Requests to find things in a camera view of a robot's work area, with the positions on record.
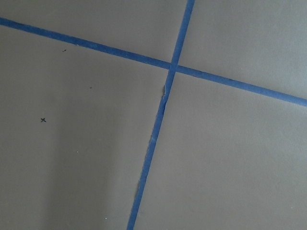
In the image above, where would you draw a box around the blue tape long strip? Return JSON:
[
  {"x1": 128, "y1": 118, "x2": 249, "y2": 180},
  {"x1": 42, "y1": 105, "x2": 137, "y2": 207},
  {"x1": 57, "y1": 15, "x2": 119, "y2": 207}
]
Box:
[{"x1": 126, "y1": 0, "x2": 195, "y2": 230}]

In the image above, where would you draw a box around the blue tape cross strip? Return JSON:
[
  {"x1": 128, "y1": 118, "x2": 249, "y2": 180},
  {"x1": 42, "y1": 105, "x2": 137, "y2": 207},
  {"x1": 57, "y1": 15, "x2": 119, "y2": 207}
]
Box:
[{"x1": 0, "y1": 18, "x2": 307, "y2": 106}]

